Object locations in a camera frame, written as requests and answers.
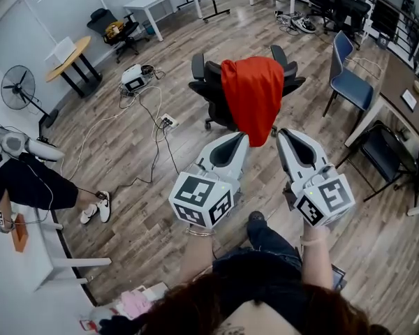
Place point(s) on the black rolling stand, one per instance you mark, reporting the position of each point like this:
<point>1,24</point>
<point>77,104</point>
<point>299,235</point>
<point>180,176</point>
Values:
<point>214,9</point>

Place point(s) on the orange box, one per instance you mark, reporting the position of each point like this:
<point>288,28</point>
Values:
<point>20,234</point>

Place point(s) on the person's left forearm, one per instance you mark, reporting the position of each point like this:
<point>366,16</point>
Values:
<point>195,257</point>

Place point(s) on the person's black shoe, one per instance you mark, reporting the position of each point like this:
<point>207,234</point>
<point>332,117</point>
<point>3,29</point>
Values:
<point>256,216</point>

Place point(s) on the black standing fan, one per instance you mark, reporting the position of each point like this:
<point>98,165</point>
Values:
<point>18,87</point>

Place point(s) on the person's black clothing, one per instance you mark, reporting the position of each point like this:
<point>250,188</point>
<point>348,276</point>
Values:
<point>265,267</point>

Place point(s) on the black mesh office chair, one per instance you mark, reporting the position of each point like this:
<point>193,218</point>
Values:
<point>338,2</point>

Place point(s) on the black metal railing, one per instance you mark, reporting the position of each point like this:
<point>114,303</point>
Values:
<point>410,16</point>

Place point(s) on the blue padded chair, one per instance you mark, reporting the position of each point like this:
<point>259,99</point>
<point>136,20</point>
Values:
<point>352,87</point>

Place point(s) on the brown wooden desk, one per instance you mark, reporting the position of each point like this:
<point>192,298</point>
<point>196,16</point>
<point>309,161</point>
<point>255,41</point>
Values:
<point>398,82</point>

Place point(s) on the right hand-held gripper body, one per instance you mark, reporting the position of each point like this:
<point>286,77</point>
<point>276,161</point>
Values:
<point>330,195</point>

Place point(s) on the white power strip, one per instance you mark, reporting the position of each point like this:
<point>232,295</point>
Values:
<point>169,120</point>

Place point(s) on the round wooden table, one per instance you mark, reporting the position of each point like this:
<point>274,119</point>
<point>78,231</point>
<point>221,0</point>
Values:
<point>75,56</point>

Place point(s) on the black chair with yellow bag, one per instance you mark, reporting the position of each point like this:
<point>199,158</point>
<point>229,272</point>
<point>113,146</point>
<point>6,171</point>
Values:
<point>124,33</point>

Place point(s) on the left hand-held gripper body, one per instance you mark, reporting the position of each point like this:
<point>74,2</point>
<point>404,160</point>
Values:
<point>227,173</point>

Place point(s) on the pink cloth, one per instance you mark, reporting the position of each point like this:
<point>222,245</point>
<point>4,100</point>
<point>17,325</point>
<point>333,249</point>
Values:
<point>134,304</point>

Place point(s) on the small waste basket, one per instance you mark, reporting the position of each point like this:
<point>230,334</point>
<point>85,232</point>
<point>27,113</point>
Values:
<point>147,26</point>

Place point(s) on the white box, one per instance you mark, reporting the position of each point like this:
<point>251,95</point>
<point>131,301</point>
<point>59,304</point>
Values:
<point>61,52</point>

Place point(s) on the white curved table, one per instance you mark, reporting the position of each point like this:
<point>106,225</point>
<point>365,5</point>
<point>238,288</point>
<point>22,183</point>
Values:
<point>17,284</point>

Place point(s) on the red clothing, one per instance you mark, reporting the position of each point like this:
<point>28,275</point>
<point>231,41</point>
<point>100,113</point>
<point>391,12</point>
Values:
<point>253,96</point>

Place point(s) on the white floor device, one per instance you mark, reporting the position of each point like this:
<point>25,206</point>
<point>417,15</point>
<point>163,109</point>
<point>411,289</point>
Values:
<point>134,79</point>

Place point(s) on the dark folding chair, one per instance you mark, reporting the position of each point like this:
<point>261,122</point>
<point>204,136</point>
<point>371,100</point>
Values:
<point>384,152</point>

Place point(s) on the white notebook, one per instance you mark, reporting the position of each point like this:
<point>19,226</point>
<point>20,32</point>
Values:
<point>409,100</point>

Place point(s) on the person's right forearm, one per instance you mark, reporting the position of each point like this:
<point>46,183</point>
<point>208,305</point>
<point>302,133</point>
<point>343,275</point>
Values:
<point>314,260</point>

